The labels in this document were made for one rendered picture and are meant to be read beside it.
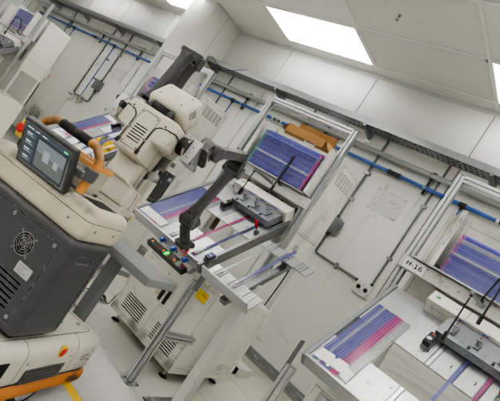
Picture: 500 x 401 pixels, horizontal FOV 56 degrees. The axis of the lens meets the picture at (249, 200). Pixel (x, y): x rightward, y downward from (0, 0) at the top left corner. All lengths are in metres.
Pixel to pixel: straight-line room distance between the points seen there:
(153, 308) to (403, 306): 1.51
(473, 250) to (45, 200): 1.92
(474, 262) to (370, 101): 2.75
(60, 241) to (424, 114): 3.67
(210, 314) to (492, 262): 1.53
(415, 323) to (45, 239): 1.67
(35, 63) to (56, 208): 5.19
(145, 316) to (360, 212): 2.22
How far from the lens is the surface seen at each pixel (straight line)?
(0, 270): 1.85
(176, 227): 2.83
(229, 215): 2.96
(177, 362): 2.94
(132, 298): 3.25
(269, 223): 2.85
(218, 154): 2.14
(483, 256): 2.51
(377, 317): 2.38
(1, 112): 6.87
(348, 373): 2.13
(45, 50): 6.85
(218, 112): 4.16
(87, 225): 1.68
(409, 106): 4.77
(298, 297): 4.41
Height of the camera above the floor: 1.08
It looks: 2 degrees up
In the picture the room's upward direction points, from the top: 34 degrees clockwise
